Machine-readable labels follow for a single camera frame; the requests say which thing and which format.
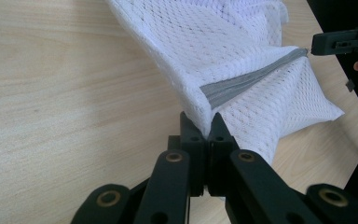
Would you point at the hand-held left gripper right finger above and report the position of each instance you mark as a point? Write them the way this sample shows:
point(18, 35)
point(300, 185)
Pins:
point(219, 155)

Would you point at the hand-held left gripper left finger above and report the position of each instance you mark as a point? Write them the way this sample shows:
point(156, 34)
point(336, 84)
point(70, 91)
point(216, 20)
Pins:
point(193, 155)

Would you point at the white mesh laundry bag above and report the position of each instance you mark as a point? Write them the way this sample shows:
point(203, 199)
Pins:
point(230, 49)

